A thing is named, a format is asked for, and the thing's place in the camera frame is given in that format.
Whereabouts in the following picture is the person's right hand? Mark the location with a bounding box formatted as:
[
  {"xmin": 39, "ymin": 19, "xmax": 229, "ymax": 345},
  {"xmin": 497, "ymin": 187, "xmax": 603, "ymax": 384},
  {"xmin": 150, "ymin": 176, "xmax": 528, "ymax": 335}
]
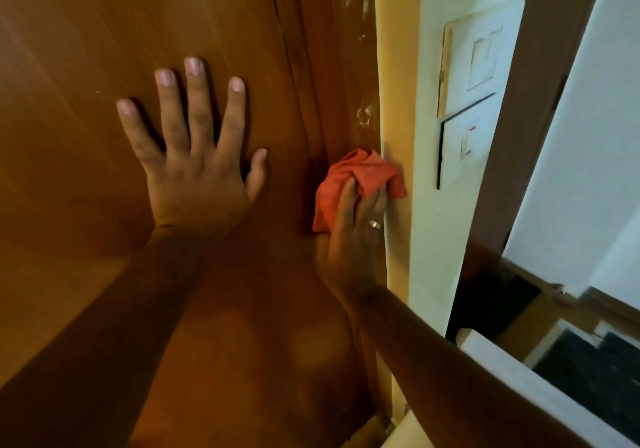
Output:
[{"xmin": 314, "ymin": 177, "xmax": 389, "ymax": 308}]

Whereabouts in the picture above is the person's left hand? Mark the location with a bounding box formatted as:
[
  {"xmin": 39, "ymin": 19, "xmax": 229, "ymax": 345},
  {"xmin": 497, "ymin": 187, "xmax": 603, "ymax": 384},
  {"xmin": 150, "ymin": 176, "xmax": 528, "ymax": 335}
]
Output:
[{"xmin": 116, "ymin": 57, "xmax": 269, "ymax": 239}]

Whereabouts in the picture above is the orange cleaning cloth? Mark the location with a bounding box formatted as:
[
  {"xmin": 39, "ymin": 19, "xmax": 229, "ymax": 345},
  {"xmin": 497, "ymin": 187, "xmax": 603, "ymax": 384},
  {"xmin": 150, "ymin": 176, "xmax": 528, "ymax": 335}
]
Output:
[{"xmin": 312, "ymin": 149, "xmax": 408, "ymax": 234}]

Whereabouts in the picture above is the brown wooden door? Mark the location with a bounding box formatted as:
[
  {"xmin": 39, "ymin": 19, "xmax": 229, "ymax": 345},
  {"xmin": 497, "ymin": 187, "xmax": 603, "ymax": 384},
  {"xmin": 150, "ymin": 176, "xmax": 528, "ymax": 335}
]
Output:
[{"xmin": 0, "ymin": 0, "xmax": 376, "ymax": 448}]

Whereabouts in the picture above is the person's right forearm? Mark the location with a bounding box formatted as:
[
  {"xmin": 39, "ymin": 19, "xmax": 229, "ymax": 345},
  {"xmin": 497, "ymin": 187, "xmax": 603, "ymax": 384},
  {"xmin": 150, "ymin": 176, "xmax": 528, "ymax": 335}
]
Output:
[{"xmin": 345, "ymin": 285, "xmax": 596, "ymax": 448}]

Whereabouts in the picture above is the person's left forearm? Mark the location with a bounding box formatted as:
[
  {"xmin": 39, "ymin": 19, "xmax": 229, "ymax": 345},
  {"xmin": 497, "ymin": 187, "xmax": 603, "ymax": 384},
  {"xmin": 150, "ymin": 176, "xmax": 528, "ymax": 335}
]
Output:
[{"xmin": 0, "ymin": 225, "xmax": 231, "ymax": 448}]

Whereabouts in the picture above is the white stair ledge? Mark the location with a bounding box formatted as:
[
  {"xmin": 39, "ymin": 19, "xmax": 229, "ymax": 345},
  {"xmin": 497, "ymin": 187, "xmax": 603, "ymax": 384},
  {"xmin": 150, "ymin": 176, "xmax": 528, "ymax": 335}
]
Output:
[{"xmin": 456, "ymin": 328, "xmax": 638, "ymax": 448}]

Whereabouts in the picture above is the dark stair step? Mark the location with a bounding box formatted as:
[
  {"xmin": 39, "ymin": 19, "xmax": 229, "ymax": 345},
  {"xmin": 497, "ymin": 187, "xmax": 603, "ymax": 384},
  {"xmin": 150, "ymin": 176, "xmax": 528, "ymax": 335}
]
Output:
[{"xmin": 532, "ymin": 330, "xmax": 640, "ymax": 443}]

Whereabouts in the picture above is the small white switch plate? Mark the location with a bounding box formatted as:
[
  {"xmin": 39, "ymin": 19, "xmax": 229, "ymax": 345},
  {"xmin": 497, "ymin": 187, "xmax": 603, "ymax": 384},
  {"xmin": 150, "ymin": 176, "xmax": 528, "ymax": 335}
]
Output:
[{"xmin": 437, "ymin": 94, "xmax": 503, "ymax": 191}]

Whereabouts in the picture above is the brown wooden door frame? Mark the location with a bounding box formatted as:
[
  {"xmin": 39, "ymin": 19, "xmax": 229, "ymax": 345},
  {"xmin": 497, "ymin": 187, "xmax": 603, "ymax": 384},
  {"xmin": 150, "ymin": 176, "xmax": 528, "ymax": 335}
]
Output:
[{"xmin": 265, "ymin": 0, "xmax": 393, "ymax": 428}]

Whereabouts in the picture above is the large white switch plate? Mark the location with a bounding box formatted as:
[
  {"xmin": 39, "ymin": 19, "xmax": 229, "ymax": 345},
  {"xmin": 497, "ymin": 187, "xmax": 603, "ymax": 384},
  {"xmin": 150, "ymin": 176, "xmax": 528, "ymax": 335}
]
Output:
[{"xmin": 437, "ymin": 0, "xmax": 526, "ymax": 119}]

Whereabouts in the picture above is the dark brown door frame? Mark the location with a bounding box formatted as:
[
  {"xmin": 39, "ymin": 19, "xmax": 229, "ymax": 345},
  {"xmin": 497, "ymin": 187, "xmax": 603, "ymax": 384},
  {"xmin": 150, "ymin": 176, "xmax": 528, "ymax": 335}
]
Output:
[{"xmin": 445, "ymin": 0, "xmax": 611, "ymax": 343}]

